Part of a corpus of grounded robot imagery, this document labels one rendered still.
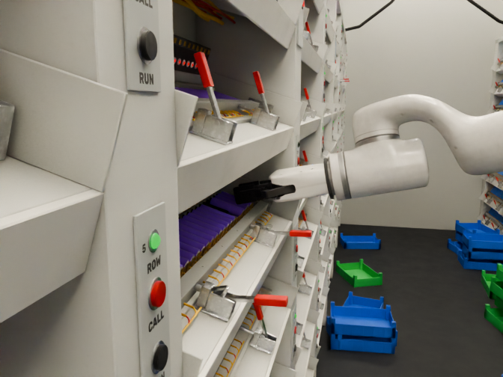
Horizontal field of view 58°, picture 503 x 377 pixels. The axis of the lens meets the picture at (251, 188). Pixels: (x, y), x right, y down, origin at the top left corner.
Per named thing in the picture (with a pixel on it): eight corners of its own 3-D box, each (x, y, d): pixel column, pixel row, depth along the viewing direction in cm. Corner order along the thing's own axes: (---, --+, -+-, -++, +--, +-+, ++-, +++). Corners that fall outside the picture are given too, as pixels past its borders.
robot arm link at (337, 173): (343, 149, 84) (327, 152, 85) (342, 154, 76) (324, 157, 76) (352, 193, 85) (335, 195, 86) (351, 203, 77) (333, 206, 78)
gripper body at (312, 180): (333, 153, 85) (275, 164, 88) (329, 159, 75) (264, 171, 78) (340, 192, 86) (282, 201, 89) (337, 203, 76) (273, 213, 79)
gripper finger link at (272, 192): (307, 179, 80) (284, 182, 84) (278, 191, 75) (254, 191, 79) (308, 186, 80) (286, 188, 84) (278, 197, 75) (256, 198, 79)
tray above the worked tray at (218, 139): (287, 148, 91) (310, 81, 87) (160, 226, 33) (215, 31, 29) (194, 116, 94) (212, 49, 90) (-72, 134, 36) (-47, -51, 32)
